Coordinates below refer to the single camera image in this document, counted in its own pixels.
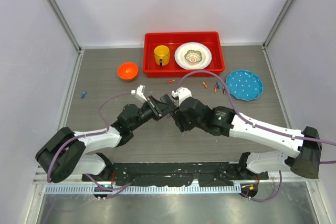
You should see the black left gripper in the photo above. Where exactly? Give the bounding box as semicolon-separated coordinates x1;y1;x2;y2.
130;95;175;131

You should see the black remote control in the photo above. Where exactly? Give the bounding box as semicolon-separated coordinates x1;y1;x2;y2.
160;94;176;109

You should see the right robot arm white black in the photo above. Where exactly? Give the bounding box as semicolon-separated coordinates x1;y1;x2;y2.
175;97;322;179

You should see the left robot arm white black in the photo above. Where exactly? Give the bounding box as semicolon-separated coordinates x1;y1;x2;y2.
36;94;177;183

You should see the orange plastic bowl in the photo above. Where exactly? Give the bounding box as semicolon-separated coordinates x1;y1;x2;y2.
117;62;139;81

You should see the white paper plate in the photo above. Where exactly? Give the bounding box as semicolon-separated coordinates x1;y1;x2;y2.
174;42;212;70

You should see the yellow mug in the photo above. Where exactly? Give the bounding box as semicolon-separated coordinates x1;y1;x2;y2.
154;45;170;67

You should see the small patterned bowl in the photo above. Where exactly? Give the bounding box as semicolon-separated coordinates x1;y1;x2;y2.
184;49;203;63

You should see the blue dotted plate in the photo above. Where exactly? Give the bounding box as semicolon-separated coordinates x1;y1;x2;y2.
226;69;264;101

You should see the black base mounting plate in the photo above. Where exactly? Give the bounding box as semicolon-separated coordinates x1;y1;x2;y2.
92;162;269;187

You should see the red plastic tray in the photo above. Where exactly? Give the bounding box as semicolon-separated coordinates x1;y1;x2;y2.
143;31;225;78

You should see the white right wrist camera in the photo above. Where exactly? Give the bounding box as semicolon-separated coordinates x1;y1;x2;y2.
171;87;192;105

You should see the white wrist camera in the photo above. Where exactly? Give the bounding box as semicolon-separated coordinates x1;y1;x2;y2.
171;87;192;105
131;85;147;103

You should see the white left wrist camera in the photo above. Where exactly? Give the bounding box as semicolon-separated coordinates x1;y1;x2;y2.
131;85;147;103

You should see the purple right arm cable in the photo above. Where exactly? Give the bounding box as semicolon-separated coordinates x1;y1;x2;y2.
175;70;336;202

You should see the aluminium front rail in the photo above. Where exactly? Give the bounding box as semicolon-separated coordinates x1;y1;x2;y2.
45;170;316;197

